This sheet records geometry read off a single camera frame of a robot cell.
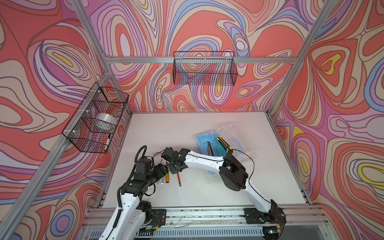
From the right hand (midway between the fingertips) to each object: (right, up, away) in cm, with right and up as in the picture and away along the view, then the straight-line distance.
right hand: (178, 170), depth 91 cm
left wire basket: (-43, +25, -22) cm, 54 cm away
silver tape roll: (-32, +29, -21) cm, 48 cm away
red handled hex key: (+1, -4, -5) cm, 7 cm away
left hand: (-6, +3, -9) cm, 12 cm away
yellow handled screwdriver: (-6, -1, -4) cm, 7 cm away
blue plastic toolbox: (+20, +20, +6) cm, 29 cm away
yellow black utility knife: (+28, +16, 0) cm, 33 cm away
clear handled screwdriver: (-8, -4, -6) cm, 11 cm away
